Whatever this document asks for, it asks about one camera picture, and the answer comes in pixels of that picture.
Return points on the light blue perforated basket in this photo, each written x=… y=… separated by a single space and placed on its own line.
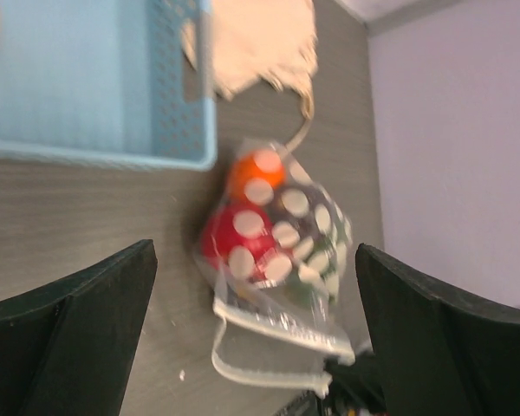
x=108 y=83

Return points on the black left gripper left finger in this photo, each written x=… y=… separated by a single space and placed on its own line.
x=67 y=347

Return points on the fake green orange mango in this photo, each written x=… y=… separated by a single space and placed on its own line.
x=322 y=262

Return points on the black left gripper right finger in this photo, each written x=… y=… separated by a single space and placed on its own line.
x=441 y=350

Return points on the beige drawstring cloth bag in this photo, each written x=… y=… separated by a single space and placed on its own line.
x=252 y=41

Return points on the fake red pomegranate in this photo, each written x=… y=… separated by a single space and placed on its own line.
x=239 y=236

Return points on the fake dark purple plum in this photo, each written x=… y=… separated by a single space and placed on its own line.
x=299 y=211

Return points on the clear zip top bag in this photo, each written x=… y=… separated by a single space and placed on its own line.
x=263 y=338

